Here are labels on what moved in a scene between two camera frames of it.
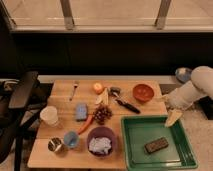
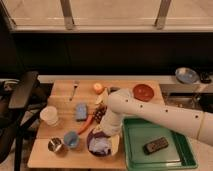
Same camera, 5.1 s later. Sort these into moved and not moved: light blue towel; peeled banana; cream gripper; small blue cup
Moved: cream gripper
Not moved: light blue towel; peeled banana; small blue cup
